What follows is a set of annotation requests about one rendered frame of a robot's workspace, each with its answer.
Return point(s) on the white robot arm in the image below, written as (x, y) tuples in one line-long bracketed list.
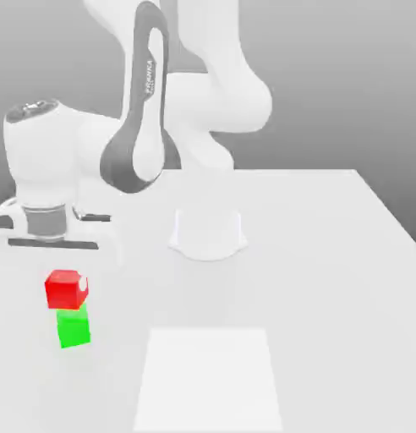
[(42, 152)]

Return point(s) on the small green cube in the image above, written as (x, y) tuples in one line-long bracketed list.
[(73, 329)]

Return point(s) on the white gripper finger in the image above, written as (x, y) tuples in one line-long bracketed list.
[(84, 284)]

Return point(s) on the small red cube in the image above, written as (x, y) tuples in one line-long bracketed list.
[(63, 290)]

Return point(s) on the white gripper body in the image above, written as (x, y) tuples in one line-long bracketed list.
[(52, 245)]

